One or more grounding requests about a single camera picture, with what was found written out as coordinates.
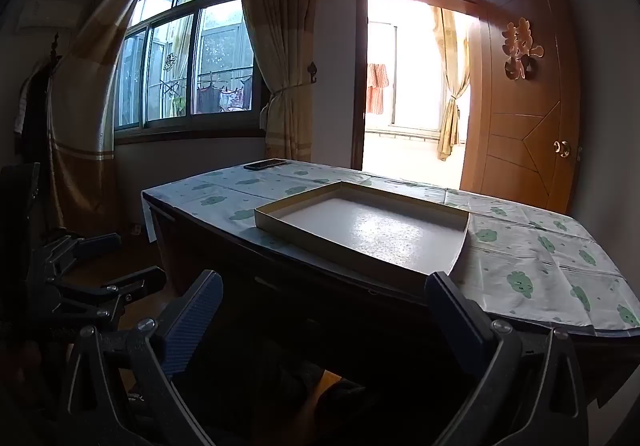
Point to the brass door knob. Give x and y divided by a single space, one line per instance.
562 148

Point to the gold door decoration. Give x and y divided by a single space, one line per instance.
522 46

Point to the white tablecloth with green print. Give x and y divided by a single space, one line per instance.
525 246

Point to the hanging laundry row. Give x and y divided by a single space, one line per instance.
207 99

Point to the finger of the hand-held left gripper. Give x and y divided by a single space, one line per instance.
135 282
95 242

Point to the shallow cardboard tray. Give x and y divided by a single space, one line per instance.
370 231

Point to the white wall air conditioner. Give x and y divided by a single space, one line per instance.
50 14

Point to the dark wooden desk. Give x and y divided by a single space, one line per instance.
300 306

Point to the black smartphone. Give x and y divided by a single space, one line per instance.
265 164

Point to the brown wooden door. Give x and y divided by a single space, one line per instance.
520 151

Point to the tied beige striped curtain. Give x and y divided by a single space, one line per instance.
280 26

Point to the window hanging ornament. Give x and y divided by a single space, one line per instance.
170 61

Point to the orange hanging cloth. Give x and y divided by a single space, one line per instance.
377 86

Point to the wall power socket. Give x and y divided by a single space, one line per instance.
135 229

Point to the balcony curtain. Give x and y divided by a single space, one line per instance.
450 126

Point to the long beige striped curtain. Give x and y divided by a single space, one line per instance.
80 126

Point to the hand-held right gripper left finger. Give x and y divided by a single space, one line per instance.
195 311

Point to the metal curtain hook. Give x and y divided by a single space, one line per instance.
312 71

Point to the sliding glass window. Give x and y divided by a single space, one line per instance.
220 36

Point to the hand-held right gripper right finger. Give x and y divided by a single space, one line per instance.
460 316

